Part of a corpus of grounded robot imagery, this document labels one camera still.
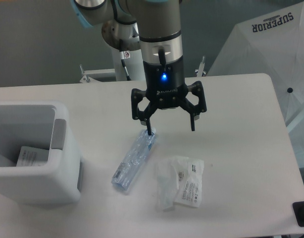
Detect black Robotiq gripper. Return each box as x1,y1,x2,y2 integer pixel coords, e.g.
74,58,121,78
131,59,207,136

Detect clear plastic water bottle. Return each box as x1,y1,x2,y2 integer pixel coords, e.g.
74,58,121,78
111,127,156,192

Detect clear plastic bag printed label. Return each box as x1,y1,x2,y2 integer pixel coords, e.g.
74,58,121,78
156,156,204,211

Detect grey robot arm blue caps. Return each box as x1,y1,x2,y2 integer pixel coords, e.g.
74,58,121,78
71,0,207,134

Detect white plastic trash can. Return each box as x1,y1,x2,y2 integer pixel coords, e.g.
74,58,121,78
0,101,83,204

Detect white Superior umbrella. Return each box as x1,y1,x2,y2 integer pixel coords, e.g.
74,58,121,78
208,2,304,168

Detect white printed paper in bin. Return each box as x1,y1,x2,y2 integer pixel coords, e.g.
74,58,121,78
16,146,49,167

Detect black device at table corner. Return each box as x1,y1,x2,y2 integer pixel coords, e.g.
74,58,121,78
292,201,304,227

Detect black gripper cable plug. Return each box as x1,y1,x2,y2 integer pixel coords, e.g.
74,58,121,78
158,47,166,68

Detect black cable on pedestal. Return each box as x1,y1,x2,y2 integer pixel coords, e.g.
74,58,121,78
118,39,132,81

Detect white pedestal base frame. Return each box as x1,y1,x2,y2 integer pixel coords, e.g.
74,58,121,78
79,55,207,83

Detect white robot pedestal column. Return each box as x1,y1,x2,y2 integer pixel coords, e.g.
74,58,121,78
101,20,145,81

